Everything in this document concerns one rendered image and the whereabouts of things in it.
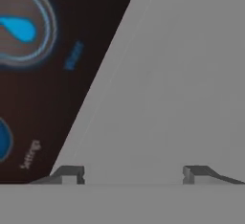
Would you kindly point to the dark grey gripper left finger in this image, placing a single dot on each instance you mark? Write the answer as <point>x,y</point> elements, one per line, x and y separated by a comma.
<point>71,171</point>

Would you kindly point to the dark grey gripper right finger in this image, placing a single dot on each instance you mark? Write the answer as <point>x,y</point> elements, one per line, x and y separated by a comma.
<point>197,171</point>

